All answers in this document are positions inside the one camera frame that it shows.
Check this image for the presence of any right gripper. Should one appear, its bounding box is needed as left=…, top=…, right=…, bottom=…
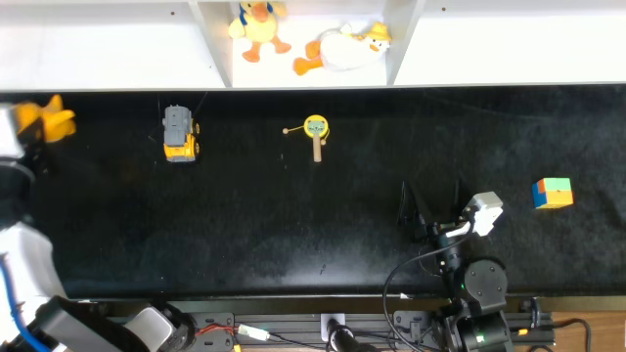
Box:
left=398, top=178, right=467, bottom=244

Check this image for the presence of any many-coloured puzzle cube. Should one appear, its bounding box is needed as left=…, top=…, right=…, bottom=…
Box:
left=531, top=177, right=575, bottom=210

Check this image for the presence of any yellow wooden rattle drum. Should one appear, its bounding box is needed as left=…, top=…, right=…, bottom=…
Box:
left=282, top=114, right=331, bottom=163

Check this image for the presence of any grey and yellow toy truck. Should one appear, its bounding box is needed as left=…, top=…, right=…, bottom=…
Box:
left=161, top=105, right=201, bottom=163

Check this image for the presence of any yellow rubber duck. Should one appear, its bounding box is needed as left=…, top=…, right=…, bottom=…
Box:
left=12, top=94, right=78, bottom=144

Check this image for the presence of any white plush duck yellow hat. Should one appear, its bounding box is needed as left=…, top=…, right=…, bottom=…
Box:
left=292, top=21, right=392, bottom=77

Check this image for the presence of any white shelf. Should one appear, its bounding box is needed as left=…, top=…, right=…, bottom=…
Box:
left=0, top=0, right=626, bottom=93

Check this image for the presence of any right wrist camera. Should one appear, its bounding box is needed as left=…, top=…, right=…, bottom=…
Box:
left=459, top=191, right=505, bottom=238

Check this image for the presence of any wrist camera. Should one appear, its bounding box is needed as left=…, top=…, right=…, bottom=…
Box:
left=459, top=191, right=505, bottom=238
left=0, top=105, right=25, bottom=160

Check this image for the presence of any mounting rail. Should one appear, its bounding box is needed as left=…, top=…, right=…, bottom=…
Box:
left=160, top=295, right=593, bottom=352

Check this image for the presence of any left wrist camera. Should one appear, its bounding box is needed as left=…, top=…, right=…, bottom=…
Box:
left=0, top=105, right=25, bottom=160

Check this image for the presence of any blue cable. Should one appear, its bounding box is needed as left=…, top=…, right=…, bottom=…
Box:
left=0, top=253, right=53, bottom=352

